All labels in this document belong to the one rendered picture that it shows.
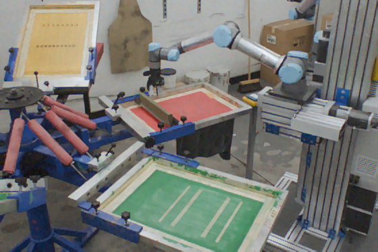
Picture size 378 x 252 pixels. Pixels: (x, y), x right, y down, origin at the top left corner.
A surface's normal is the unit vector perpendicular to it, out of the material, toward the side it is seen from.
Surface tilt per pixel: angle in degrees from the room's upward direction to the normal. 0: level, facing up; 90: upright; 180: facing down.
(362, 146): 90
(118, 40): 87
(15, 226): 0
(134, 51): 90
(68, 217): 0
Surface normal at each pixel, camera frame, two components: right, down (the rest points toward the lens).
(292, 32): 0.59, 0.33
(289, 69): -0.29, 0.46
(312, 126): -0.55, 0.36
